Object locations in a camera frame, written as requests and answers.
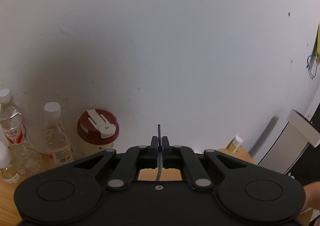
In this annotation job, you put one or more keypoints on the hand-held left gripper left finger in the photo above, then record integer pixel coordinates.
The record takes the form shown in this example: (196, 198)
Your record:
(155, 148)

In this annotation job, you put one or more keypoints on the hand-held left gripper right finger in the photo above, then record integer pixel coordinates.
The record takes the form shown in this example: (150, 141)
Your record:
(165, 148)

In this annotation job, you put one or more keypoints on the grey shoelace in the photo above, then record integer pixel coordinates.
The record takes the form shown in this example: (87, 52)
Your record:
(159, 173)

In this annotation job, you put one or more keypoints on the person's right forearm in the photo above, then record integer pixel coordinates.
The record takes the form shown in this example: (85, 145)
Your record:
(312, 194)

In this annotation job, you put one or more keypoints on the red-lidded patterned tumbler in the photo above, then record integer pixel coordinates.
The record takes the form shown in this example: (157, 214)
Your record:
(97, 128)

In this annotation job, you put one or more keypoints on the white pill bottle yellow label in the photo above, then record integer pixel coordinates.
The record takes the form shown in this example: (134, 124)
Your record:
(235, 144)

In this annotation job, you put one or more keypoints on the white-label water bottle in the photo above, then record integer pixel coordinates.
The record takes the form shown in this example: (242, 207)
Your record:
(58, 138)

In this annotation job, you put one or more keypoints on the small white-capped clear bottle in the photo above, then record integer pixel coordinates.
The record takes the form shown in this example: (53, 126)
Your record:
(6, 163)

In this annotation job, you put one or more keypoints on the yellow-green packet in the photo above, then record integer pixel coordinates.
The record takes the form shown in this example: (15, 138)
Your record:
(317, 46)

